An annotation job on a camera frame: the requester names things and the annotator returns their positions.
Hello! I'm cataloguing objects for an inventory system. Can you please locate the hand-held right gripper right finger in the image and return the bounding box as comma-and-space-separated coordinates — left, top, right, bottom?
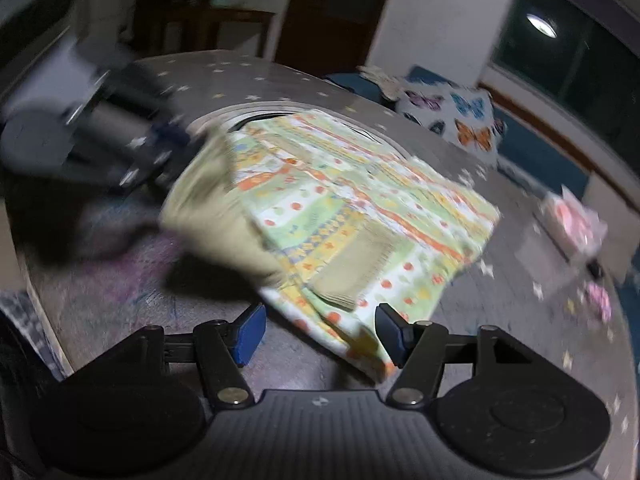
375, 303, 531, 407

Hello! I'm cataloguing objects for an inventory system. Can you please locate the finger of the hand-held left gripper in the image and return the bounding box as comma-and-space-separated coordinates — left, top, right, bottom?
120, 120, 201, 188

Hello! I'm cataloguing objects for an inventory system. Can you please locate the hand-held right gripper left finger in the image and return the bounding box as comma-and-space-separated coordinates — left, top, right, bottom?
132, 302, 267, 408

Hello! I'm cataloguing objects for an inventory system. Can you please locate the patterned yellow-green child's jacket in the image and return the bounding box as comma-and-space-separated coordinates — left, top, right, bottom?
160, 110, 502, 383

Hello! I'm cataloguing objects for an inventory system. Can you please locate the round built-in table cooker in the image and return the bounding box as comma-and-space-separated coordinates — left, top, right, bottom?
190, 102, 416, 162

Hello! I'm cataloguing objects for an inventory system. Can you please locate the grey star-print tablecloth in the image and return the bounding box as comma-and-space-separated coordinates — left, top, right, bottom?
0, 50, 636, 480

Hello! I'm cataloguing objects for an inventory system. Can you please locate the wooden side table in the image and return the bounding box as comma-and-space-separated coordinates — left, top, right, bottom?
200, 4, 277, 57

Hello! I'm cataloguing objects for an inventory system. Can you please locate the pink hair scrunchie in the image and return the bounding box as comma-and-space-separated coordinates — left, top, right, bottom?
582, 280, 614, 324

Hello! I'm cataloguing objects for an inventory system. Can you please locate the checked cloth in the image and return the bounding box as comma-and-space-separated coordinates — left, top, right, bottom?
0, 290, 67, 377

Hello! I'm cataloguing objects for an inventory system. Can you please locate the dark wooden door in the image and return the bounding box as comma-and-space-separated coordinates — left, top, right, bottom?
275, 0, 402, 79

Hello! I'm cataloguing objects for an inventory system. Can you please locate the pink tissue pack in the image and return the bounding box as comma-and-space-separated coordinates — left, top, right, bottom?
537, 185, 609, 262

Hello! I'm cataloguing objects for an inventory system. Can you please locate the crumpled beige cloth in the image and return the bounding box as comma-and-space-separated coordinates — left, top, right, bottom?
357, 65, 407, 102

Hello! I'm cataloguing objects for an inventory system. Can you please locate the butterfly print pillow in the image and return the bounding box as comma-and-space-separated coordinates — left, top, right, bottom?
395, 87, 507, 167

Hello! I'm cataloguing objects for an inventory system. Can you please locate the blue sofa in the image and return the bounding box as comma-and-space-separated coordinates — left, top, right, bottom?
325, 64, 640, 311

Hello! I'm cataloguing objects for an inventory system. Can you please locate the beige cushion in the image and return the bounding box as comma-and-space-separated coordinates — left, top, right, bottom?
584, 174, 640, 282

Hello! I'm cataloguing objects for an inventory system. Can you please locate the green-framed window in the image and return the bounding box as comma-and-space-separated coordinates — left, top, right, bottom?
487, 0, 640, 162

